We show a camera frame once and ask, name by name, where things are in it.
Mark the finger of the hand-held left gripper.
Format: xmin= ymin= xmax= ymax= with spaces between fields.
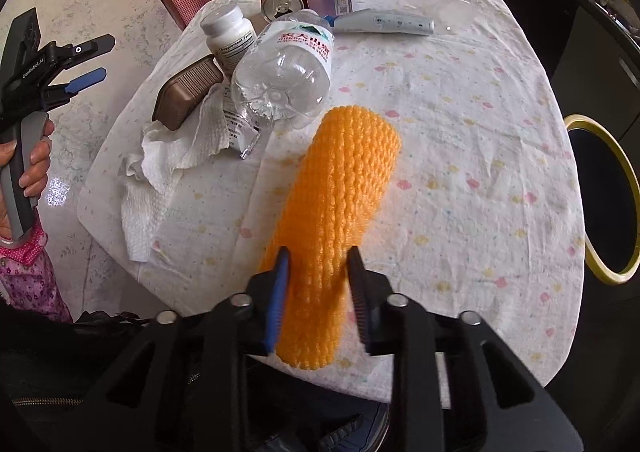
xmin=42 ymin=68 xmax=107 ymax=106
xmin=49 ymin=35 xmax=116 ymax=69

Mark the person's left hand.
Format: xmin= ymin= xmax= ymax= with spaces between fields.
xmin=0 ymin=118 xmax=54 ymax=239

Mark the brown ribbed soap box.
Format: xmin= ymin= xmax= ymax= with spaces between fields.
xmin=151 ymin=56 xmax=225 ymax=131

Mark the silver and blue pouch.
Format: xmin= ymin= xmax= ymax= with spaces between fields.
xmin=325 ymin=8 xmax=435 ymax=37

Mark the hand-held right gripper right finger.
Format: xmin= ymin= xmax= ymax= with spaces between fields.
xmin=345 ymin=246 xmax=583 ymax=452

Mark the floral white tablecloth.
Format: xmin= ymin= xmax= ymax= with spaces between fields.
xmin=77 ymin=0 xmax=587 ymax=405

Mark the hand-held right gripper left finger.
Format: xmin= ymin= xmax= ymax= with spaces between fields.
xmin=60 ymin=246 xmax=293 ymax=452

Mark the orange foam net sleeve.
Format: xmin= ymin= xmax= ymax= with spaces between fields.
xmin=257 ymin=105 xmax=403 ymax=373

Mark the clear plastic water bottle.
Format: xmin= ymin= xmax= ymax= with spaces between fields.
xmin=230 ymin=9 xmax=336 ymax=133

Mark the person's left forearm pink sleeve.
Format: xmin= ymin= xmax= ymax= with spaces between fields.
xmin=0 ymin=222 xmax=74 ymax=324

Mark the yellow rimmed trash bin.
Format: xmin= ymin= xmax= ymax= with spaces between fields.
xmin=563 ymin=114 xmax=640 ymax=286

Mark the white paper towel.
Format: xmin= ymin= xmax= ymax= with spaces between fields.
xmin=120 ymin=82 xmax=262 ymax=263

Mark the white pill bottle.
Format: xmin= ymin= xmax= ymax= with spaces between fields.
xmin=201 ymin=4 xmax=259 ymax=76

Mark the clear plastic wrapper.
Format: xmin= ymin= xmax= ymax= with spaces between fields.
xmin=221 ymin=95 xmax=262 ymax=161

